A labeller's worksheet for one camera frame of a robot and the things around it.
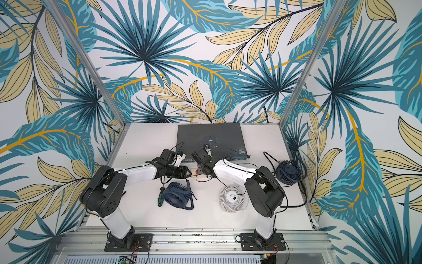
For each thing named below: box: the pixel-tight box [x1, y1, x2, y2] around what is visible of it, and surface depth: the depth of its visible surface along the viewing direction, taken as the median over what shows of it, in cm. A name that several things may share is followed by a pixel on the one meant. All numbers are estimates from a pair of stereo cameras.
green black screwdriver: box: [157, 187, 165, 207], surface depth 85 cm
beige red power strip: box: [190, 167, 208, 178], surface depth 92 cm
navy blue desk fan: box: [162, 179, 194, 211], surface depth 79 cm
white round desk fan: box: [219, 184, 249, 214], surface depth 82 cm
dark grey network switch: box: [176, 122, 251, 162], surface depth 109 cm
